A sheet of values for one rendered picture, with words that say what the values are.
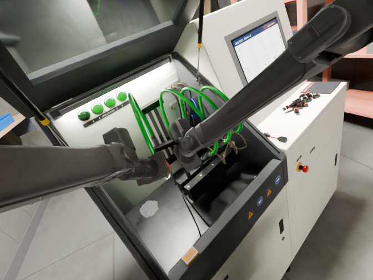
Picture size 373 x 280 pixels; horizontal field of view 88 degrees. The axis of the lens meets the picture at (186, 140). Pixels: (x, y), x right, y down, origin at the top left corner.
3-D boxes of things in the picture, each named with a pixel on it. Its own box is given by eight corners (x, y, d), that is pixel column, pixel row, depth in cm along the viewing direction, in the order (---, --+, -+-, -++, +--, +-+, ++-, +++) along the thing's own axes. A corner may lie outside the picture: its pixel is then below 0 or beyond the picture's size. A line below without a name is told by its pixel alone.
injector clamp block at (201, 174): (198, 212, 90) (188, 190, 82) (185, 201, 98) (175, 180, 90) (243, 167, 104) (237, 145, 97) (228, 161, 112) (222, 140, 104)
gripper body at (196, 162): (187, 141, 74) (187, 134, 67) (202, 164, 72) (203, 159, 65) (172, 150, 73) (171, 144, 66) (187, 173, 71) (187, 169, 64)
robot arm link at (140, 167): (116, 185, 43) (135, 172, 42) (106, 158, 45) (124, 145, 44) (135, 184, 49) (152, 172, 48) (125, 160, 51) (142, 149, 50)
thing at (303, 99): (301, 116, 100) (301, 106, 97) (281, 114, 108) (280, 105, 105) (321, 96, 109) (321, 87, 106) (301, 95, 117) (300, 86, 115)
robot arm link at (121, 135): (90, 181, 37) (128, 159, 37) (74, 132, 41) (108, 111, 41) (122, 184, 49) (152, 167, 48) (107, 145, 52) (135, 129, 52)
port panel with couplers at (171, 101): (181, 134, 111) (160, 81, 95) (177, 133, 113) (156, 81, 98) (197, 122, 116) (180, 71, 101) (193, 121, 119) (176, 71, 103)
